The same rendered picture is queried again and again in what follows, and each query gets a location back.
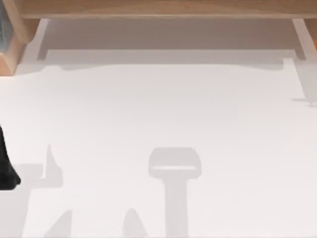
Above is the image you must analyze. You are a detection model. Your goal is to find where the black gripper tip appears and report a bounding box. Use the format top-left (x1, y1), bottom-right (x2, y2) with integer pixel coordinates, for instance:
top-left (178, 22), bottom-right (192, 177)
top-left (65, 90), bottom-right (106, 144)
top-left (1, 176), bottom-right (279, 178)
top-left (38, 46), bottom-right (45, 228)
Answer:
top-left (0, 125), bottom-right (22, 192)

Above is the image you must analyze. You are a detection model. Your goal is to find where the wooden cupboard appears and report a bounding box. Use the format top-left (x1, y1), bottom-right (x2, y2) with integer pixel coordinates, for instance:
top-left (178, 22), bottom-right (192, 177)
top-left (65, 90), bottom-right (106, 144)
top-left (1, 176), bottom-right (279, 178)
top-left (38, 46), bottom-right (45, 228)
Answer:
top-left (0, 0), bottom-right (317, 77)

